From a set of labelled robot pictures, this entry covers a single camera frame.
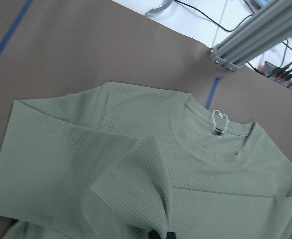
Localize aluminium frame post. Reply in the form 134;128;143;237
209;0;292;72

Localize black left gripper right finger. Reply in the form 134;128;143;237
166;232;176;239

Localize sage green long-sleeve shirt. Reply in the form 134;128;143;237
0;82;292;239

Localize white hang loop tag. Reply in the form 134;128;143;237
211;110;229;138

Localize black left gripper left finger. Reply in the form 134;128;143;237
148;230;161;239

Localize blue tape grid lines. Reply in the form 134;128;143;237
0;0;225;193

